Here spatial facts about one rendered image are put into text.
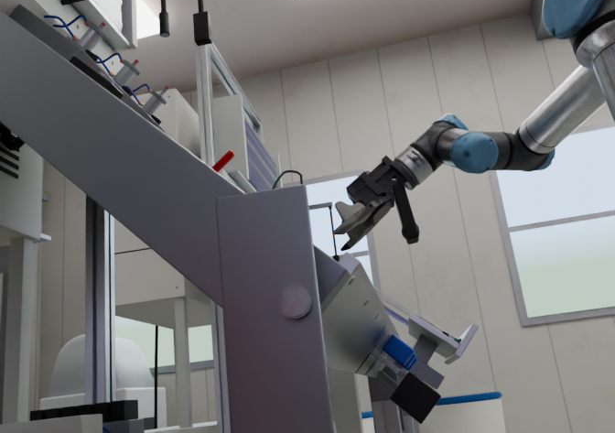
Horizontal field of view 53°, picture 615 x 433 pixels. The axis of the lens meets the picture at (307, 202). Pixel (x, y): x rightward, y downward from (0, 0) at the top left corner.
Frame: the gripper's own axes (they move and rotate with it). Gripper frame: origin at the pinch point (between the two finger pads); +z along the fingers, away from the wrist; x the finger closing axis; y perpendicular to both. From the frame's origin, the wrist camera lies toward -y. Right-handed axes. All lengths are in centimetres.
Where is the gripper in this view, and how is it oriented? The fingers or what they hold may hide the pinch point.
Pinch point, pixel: (339, 245)
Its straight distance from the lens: 124.8
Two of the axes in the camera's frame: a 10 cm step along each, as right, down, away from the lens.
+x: -1.5, -2.9, -9.4
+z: -7.5, 6.6, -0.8
